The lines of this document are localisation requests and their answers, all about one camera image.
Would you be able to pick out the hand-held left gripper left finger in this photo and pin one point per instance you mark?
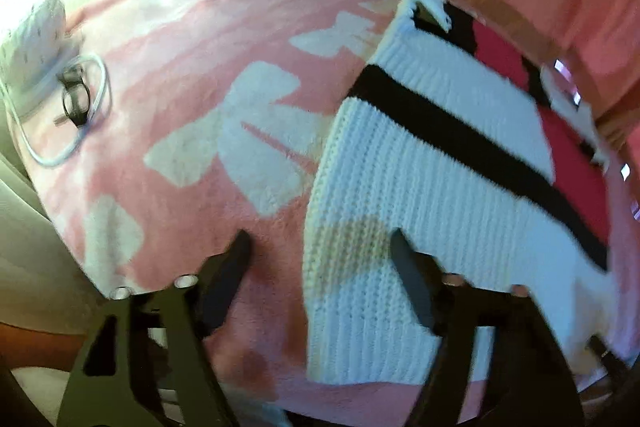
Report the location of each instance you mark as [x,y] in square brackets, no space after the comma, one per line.
[231,268]

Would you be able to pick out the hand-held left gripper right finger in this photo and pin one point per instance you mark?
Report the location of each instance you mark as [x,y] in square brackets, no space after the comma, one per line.
[407,264]

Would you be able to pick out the white black red knit sweater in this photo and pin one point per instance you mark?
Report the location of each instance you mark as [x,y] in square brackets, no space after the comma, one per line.
[430,167]

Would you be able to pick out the pink blanket with white bows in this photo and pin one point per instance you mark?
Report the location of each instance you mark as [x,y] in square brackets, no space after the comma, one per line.
[200,122]

